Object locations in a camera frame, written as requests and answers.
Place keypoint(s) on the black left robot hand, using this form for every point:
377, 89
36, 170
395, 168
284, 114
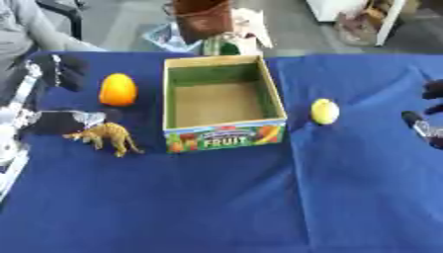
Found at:
57, 70

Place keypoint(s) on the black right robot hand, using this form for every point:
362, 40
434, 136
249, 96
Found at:
430, 126

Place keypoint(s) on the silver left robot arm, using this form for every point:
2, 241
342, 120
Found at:
14, 128

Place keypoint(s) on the cardboard box with green inside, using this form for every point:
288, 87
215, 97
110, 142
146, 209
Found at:
222, 105

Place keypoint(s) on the person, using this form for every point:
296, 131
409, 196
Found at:
26, 36

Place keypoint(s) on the black chair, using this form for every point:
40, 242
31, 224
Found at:
64, 13

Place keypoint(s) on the orange toy mango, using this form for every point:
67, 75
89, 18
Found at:
118, 89

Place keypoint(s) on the tan toy tiger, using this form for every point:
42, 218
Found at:
107, 133

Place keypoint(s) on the yellow toy lemon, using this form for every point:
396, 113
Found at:
324, 111

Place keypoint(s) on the clear plastic bag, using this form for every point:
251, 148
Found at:
167, 38

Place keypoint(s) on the white cabinet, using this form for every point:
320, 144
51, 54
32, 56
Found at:
360, 15

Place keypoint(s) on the brown bag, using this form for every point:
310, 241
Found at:
203, 18

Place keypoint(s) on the white paper bag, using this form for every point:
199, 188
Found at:
251, 29

